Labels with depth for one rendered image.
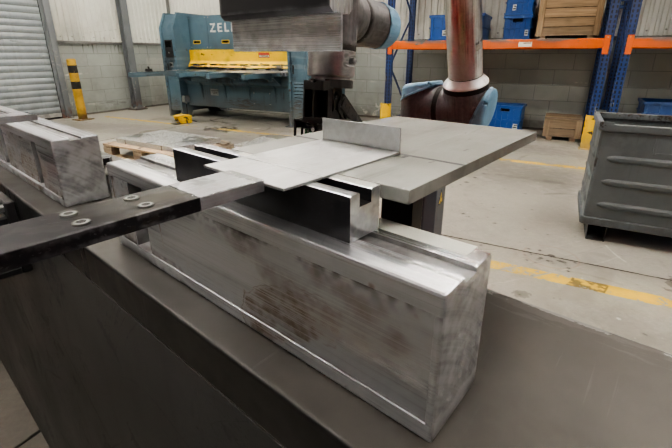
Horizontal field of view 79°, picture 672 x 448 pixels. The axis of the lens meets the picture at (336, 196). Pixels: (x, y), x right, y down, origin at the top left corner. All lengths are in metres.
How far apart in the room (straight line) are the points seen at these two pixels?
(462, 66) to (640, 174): 1.91
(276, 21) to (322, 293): 0.17
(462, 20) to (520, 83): 5.82
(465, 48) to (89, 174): 0.84
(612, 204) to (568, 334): 2.54
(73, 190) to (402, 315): 0.54
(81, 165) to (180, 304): 0.34
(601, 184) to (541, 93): 4.13
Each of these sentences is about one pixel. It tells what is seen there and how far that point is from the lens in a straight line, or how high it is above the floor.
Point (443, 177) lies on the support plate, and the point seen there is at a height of 1.00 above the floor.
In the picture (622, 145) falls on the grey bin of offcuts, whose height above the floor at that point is 0.59.
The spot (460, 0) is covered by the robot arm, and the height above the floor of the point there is 1.19.
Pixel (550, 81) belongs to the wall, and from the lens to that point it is 6.85.
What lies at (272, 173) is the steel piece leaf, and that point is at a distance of 0.28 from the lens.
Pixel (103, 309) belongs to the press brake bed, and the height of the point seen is 0.80.
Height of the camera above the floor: 1.08
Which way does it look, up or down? 19 degrees down
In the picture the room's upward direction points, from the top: straight up
